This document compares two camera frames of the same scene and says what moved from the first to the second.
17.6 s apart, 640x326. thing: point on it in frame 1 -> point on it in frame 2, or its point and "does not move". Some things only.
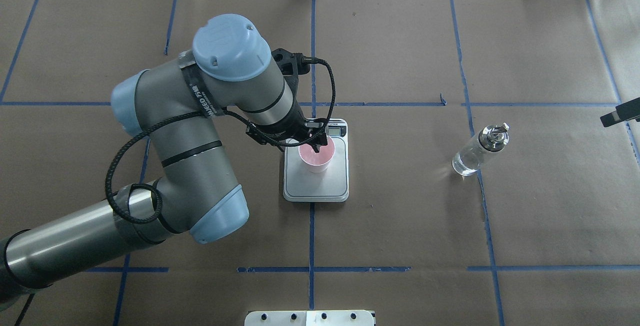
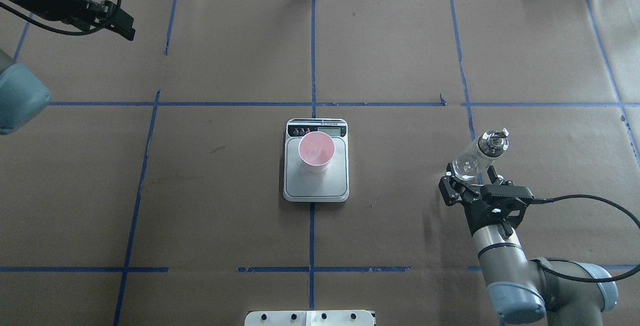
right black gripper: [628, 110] -> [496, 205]
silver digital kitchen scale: [301, 185] does not move
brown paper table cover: [483, 188] does not move
